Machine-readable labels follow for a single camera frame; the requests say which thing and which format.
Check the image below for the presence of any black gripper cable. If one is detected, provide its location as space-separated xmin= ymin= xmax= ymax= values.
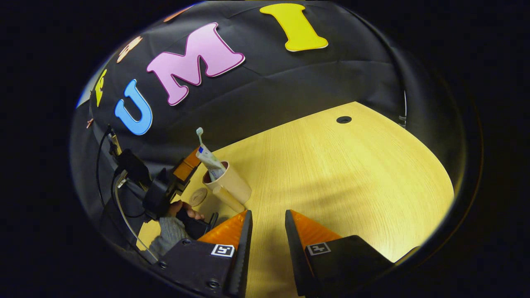
xmin=96 ymin=125 xmax=160 ymax=262

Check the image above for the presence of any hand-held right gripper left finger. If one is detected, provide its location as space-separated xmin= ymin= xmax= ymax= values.
xmin=159 ymin=209 xmax=253 ymax=298

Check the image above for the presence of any wooden desktop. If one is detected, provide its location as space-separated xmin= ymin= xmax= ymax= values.
xmin=137 ymin=101 xmax=455 ymax=298

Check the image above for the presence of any thin white cable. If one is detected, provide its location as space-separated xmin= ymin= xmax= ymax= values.
xmin=399 ymin=90 xmax=409 ymax=127

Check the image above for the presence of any round brown coaster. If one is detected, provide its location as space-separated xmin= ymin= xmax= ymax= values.
xmin=189 ymin=187 xmax=208 ymax=207

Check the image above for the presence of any beige cup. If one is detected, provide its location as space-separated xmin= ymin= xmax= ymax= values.
xmin=202 ymin=160 xmax=253 ymax=214

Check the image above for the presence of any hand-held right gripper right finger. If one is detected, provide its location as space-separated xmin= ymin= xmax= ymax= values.
xmin=284 ymin=209 xmax=395 ymax=297

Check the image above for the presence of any black backdrop cloth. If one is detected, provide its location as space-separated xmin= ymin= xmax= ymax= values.
xmin=70 ymin=0 xmax=464 ymax=265

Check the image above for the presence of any white toothpaste tube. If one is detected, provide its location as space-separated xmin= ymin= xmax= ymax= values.
xmin=195 ymin=144 xmax=226 ymax=181

